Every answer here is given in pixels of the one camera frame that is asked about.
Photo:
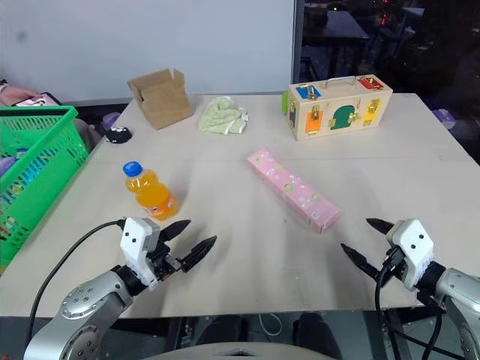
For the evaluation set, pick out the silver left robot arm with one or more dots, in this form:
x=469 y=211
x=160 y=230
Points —
x=80 y=307

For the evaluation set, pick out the long pink printed box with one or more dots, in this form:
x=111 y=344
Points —
x=292 y=189

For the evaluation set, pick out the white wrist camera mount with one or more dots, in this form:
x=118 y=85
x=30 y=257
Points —
x=135 y=245
x=412 y=247

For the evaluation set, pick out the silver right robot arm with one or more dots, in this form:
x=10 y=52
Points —
x=455 y=296

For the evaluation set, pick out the pink smartphone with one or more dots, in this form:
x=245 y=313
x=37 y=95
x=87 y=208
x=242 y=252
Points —
x=35 y=100

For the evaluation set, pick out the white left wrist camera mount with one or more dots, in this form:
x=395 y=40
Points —
x=135 y=245

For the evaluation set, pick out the small black round object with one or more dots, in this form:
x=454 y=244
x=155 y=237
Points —
x=118 y=134

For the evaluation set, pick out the light green crumpled cloth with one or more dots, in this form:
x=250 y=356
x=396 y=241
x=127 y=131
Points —
x=221 y=116

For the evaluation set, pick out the green plastic basket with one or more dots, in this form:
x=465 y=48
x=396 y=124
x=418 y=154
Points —
x=33 y=165

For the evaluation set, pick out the silver robot torso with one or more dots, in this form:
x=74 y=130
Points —
x=240 y=352

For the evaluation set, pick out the bystander hand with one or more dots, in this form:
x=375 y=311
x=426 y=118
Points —
x=13 y=94

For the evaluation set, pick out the open brown cardboard box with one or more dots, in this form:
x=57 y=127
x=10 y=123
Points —
x=161 y=98

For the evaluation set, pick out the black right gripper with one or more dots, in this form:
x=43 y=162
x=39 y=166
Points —
x=394 y=264

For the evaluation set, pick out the orange juice bottle blue cap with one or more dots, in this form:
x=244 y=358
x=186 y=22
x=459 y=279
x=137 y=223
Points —
x=150 y=191

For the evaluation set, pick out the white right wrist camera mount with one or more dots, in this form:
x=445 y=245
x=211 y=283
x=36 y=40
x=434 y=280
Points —
x=412 y=247

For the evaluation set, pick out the wooden lock box with latches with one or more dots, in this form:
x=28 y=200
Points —
x=337 y=110

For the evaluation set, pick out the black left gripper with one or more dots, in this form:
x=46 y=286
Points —
x=164 y=258

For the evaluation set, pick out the dark table in background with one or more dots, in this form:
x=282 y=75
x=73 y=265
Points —
x=333 y=26

